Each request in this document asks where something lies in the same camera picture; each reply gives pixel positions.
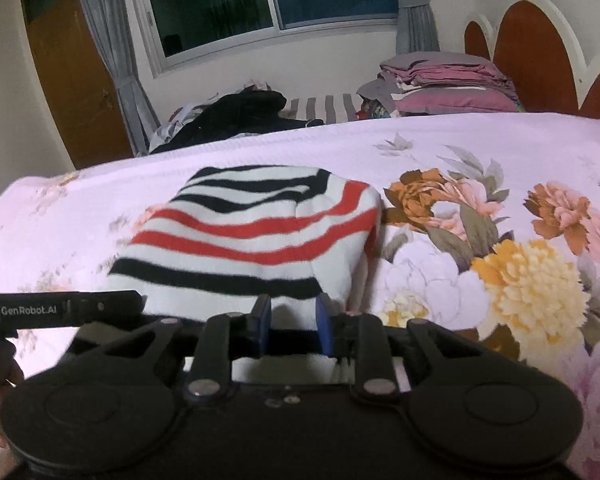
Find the white patterned clothes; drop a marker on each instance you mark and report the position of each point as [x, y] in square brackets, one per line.
[175, 122]

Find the white black red striped shirt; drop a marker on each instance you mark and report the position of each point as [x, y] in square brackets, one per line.
[250, 240]

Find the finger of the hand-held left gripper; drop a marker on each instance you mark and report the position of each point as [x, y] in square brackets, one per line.
[112, 302]

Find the pile of black clothes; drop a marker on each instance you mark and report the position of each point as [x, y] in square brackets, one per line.
[230, 115]

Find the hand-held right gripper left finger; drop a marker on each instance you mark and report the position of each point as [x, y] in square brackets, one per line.
[261, 327]

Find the pink floral bedsheet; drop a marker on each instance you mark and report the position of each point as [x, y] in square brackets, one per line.
[480, 210]

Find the stack of pink folded bedding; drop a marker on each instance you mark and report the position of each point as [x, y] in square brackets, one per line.
[445, 85]

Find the colourful patterned cloth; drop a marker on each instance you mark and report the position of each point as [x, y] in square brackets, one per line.
[375, 109]

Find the grey curtain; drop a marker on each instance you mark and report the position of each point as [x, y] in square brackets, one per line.
[115, 60]
[415, 5]

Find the brown wooden door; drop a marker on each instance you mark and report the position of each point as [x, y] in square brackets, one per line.
[75, 75]

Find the sliding glass window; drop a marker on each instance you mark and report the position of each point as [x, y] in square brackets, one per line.
[265, 5]

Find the person's left hand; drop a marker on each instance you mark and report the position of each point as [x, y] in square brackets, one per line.
[0, 370]

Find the white and brown scalloped headboard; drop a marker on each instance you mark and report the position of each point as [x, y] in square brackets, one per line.
[535, 60]

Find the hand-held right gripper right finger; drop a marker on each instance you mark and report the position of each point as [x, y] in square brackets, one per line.
[325, 327]

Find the grey white striped cloth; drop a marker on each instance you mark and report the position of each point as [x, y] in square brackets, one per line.
[325, 107]

